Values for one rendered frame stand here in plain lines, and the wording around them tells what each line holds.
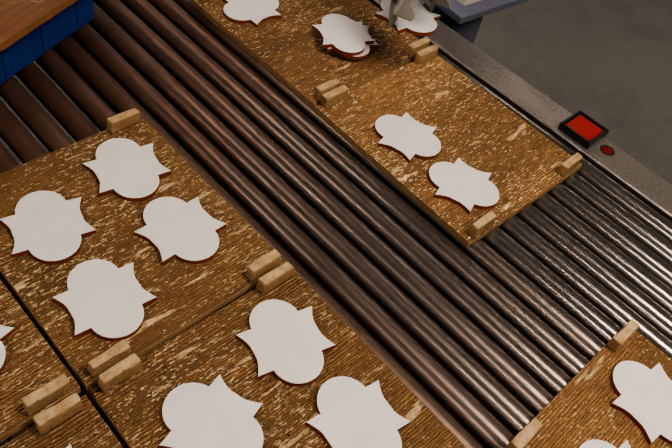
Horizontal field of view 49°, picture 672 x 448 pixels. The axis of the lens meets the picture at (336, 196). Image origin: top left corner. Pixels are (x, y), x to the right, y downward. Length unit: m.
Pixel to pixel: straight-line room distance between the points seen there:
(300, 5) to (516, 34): 2.05
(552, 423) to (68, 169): 0.85
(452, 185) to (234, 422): 0.60
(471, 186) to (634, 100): 2.23
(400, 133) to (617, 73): 2.33
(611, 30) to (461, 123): 2.51
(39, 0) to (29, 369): 0.70
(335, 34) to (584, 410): 0.89
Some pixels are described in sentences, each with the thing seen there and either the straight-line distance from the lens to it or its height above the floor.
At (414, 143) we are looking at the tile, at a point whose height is 0.95.
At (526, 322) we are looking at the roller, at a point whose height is 0.92.
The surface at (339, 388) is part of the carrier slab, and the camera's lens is 1.07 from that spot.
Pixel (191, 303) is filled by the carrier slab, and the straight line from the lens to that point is 1.13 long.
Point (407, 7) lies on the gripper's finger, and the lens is 1.47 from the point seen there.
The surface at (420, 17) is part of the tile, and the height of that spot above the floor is 1.06.
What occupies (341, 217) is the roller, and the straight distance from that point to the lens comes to 1.29.
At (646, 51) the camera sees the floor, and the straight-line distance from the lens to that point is 3.92.
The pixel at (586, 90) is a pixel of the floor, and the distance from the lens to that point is 3.47.
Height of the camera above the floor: 1.87
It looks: 47 degrees down
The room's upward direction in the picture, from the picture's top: 14 degrees clockwise
